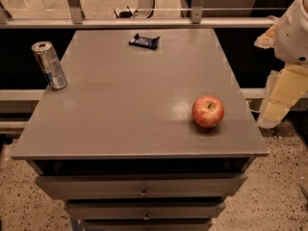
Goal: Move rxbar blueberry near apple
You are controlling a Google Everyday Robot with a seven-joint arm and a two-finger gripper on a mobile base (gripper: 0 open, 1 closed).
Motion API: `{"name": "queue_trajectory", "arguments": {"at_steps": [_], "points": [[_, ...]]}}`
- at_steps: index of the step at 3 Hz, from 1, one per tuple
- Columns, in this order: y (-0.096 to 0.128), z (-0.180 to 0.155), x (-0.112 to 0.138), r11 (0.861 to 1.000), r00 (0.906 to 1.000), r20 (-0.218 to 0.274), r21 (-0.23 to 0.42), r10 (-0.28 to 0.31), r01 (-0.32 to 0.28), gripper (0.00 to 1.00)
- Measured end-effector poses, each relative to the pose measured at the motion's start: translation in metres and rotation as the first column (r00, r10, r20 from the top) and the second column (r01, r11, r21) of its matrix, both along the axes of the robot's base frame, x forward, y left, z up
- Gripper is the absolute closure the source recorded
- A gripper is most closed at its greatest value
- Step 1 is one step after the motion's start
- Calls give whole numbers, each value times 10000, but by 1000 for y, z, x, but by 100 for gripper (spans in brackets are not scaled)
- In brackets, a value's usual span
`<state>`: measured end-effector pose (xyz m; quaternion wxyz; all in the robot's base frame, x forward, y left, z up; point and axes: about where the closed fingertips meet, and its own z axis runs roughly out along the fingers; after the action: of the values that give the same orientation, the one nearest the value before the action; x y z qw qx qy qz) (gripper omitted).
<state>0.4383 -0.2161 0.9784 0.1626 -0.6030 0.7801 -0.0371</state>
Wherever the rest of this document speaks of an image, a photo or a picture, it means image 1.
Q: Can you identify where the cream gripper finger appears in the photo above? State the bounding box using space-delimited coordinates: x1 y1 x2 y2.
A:
257 64 308 128
254 24 277 49

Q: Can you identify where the grey middle drawer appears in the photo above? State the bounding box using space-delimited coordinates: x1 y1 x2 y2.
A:
65 201 225 220

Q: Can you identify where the metal window railing frame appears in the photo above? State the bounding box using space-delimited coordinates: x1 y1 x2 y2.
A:
1 0 291 29

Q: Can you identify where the grey drawer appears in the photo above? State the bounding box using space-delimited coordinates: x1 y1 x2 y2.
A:
36 173 247 200
84 219 213 231
65 201 225 220

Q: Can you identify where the blue rxbar blueberry wrapper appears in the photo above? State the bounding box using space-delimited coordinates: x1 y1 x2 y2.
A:
129 34 160 50

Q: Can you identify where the grey bottom drawer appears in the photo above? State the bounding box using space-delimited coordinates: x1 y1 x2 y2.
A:
84 219 213 231

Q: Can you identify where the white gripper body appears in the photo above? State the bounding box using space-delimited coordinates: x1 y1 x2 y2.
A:
274 0 308 64

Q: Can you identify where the red apple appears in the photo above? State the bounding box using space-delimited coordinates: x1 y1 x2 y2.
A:
192 96 224 128

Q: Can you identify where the grey top drawer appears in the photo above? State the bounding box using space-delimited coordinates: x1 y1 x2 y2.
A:
36 173 247 200

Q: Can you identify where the dark object behind glass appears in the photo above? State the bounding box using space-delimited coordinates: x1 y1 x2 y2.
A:
114 8 139 18

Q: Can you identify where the silver energy drink can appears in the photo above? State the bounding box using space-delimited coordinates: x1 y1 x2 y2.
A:
31 41 67 90

